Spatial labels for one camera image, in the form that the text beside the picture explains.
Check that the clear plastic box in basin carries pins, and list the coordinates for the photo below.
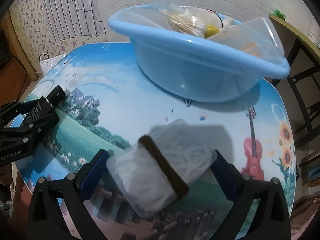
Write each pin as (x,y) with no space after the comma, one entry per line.
(256,37)

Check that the brown wooden door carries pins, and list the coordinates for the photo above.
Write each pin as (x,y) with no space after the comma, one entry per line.
(16,70)

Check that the green box on shelf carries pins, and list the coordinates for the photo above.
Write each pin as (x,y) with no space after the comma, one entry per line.
(279,14)

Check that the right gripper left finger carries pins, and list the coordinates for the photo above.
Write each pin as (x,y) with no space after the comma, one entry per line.
(45,216)

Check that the clear bag of cotton swabs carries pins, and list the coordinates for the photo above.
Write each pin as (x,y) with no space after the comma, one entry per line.
(182,18)

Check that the light blue plastic basin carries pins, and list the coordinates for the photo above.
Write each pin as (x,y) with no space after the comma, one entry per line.
(188,66)

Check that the white yarn bundle brown band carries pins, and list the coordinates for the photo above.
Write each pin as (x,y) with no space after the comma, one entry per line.
(161,166)

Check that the wooden side shelf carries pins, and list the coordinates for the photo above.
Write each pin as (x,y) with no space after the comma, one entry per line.
(303,57)

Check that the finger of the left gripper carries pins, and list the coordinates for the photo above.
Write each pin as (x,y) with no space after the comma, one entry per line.
(40,132)
(11,110)

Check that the black rectangular bottle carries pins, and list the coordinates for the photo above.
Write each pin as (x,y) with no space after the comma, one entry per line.
(43,109)

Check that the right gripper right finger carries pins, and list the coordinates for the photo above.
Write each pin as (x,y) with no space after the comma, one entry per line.
(271,219)

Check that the white plastic shopping bag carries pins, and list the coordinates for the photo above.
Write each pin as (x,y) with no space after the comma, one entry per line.
(51,62)

